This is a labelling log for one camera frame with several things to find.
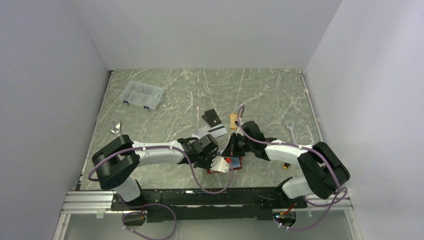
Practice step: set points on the aluminium frame rail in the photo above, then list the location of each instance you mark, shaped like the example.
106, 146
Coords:
99, 202

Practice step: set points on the black card holder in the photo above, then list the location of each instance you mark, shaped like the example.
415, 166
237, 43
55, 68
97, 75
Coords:
211, 118

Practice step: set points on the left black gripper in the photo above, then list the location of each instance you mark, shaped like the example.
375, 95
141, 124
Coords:
208, 166

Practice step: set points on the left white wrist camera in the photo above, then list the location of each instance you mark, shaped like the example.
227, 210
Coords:
220, 164

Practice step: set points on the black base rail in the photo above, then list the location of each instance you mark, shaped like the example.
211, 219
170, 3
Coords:
258, 203

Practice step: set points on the orange card stack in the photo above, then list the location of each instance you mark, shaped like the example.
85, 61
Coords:
233, 119

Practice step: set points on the clear plastic organizer box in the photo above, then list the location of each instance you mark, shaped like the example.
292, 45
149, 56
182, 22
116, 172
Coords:
142, 94

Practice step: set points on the white magnetic stripe card stack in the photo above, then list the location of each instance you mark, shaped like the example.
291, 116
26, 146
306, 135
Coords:
216, 131

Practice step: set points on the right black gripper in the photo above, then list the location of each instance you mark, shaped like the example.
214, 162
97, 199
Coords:
231, 150

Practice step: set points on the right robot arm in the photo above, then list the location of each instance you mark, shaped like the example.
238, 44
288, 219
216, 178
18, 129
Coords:
323, 173

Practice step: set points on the red leather wallet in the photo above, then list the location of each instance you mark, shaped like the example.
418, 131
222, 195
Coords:
235, 164

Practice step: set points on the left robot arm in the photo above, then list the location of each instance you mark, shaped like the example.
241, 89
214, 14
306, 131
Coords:
114, 163

